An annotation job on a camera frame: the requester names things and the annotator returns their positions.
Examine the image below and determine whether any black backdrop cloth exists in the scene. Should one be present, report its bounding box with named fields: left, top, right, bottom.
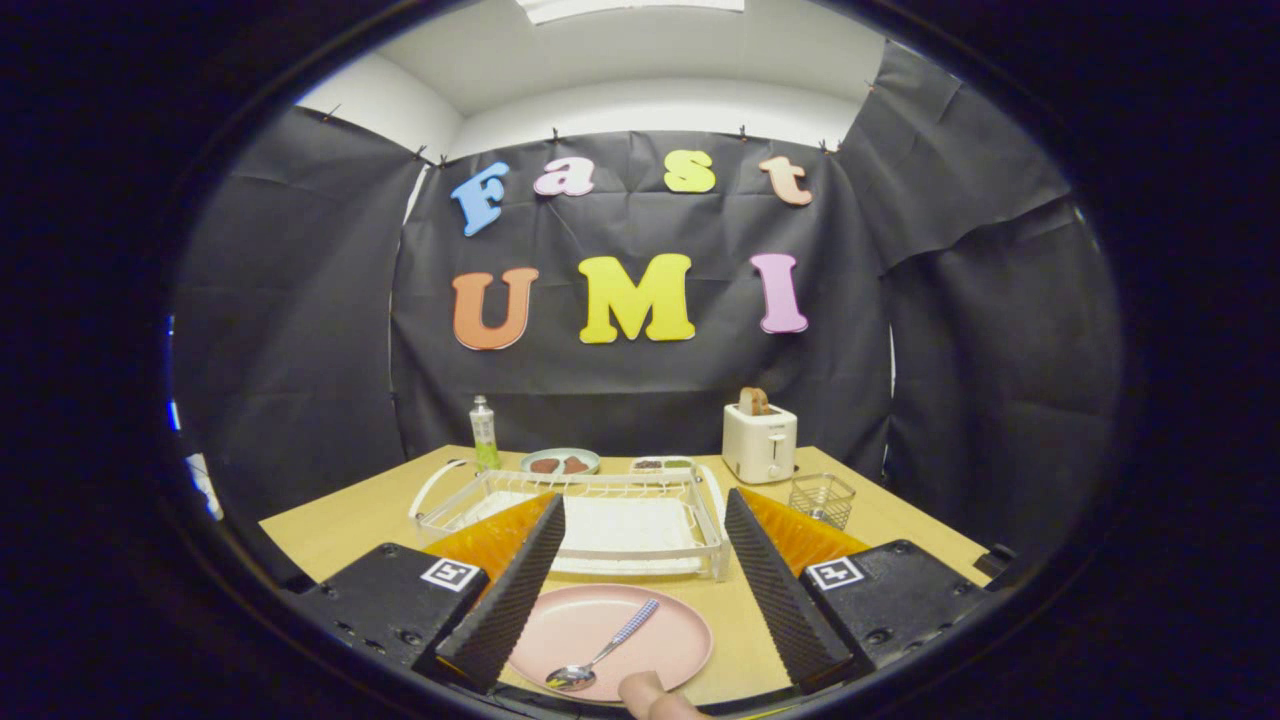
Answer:
left=170, top=40, right=1126, bottom=571

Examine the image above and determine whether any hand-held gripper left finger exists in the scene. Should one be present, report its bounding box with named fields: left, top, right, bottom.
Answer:
left=290, top=492, right=567, bottom=694

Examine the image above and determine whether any cream toaster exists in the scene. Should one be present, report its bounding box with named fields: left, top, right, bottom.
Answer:
left=722, top=402, right=799, bottom=485

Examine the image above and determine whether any ceiling light panel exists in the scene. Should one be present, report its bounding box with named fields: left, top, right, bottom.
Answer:
left=515, top=0, right=746, bottom=26

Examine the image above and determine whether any white wire dish rack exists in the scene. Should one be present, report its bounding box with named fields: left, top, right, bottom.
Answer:
left=408, top=458, right=731, bottom=583

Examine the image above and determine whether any pink plate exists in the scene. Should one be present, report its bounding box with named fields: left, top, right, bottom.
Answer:
left=508, top=584, right=714, bottom=703

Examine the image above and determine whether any metal wire basket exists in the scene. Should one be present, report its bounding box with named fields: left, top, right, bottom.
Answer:
left=788, top=473, right=857, bottom=531

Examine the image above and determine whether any clear bottle with green liquid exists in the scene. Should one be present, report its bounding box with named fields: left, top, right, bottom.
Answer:
left=470, top=395, right=501, bottom=471

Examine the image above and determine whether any spoon with blue checked handle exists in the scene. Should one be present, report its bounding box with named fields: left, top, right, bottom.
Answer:
left=545, top=598, right=661, bottom=693

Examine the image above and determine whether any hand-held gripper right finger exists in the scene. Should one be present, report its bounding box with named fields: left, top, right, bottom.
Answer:
left=724, top=487, right=991, bottom=696

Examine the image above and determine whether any green plate with brown food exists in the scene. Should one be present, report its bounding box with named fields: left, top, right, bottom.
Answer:
left=520, top=447, right=602, bottom=476

